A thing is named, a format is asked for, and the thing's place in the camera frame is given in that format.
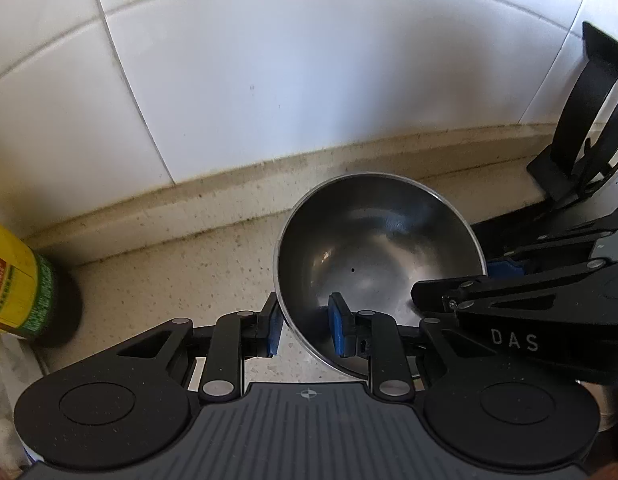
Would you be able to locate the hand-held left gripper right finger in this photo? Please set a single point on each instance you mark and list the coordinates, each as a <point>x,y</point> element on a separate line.
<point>339,327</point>

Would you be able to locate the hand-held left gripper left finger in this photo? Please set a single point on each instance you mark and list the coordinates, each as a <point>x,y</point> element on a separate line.
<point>273,330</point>

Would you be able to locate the large stainless steel bowl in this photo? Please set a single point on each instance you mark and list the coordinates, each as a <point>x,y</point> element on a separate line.
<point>369,240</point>

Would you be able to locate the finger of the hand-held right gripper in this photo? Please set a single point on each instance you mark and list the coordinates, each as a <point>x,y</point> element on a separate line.
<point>504,267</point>
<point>439,295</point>

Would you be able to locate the yellow label dark bottle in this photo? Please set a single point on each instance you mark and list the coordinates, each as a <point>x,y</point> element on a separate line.
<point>19,285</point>

